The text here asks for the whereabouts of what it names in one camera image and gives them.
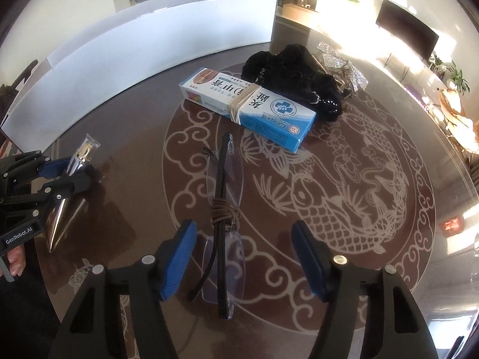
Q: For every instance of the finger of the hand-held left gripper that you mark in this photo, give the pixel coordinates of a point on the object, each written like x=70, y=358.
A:
x=52, y=168
x=67, y=189

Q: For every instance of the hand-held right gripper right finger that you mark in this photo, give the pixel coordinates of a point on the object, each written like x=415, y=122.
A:
x=314, y=261

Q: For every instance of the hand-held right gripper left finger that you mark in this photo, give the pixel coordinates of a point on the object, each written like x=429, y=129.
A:
x=177, y=261

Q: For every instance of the silver cosmetic tube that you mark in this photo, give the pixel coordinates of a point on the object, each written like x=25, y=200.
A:
x=60, y=224

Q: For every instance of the person's left hand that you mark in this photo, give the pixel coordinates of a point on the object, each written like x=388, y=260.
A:
x=17, y=263

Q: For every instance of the blue white medicine box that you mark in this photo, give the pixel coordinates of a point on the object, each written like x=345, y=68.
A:
x=277, y=119

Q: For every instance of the white foam board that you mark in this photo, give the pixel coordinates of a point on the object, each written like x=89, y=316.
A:
x=149, y=45

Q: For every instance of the tan rubber band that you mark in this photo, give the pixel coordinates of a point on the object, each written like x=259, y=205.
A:
x=243, y=103

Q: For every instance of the black cloth scrunchie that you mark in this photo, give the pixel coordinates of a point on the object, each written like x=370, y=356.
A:
x=292, y=67

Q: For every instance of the silver rhinestone bow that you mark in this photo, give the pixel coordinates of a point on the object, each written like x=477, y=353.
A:
x=336, y=60

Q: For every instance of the orange lounge chair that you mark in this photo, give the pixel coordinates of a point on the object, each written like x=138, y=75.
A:
x=454, y=110

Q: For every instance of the white television cabinet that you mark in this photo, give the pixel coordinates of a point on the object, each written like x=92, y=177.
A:
x=426, y=78

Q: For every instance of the large potted green plant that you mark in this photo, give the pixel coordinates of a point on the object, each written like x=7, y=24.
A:
x=458, y=76

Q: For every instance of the small potted green plant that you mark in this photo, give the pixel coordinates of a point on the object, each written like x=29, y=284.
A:
x=436, y=61

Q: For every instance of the black television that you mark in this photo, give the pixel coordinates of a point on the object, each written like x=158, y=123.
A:
x=408, y=26

